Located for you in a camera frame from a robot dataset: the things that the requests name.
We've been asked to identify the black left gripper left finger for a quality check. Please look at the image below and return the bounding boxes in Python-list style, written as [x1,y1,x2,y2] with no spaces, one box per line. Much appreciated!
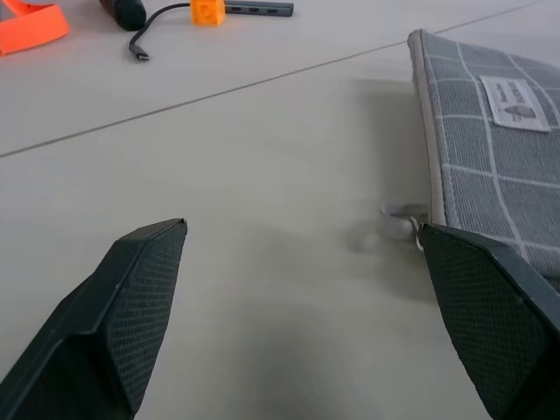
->
[0,217,189,420]

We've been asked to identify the teal dinosaur backpack orange straps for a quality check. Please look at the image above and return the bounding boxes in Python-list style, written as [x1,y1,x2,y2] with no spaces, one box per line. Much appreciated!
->
[0,0,71,57]

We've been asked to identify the grey USB hub with cable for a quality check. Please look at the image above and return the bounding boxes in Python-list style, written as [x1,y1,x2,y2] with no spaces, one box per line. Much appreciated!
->
[128,1,295,65]

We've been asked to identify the orange plastic block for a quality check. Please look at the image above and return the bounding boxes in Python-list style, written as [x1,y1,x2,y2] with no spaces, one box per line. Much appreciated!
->
[190,0,227,26]

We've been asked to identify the polka dot pencil pouch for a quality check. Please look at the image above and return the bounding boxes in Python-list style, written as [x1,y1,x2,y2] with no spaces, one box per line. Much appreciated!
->
[378,29,560,303]

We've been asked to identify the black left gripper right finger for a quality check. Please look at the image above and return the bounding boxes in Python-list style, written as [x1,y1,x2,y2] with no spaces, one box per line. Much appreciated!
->
[418,222,560,420]

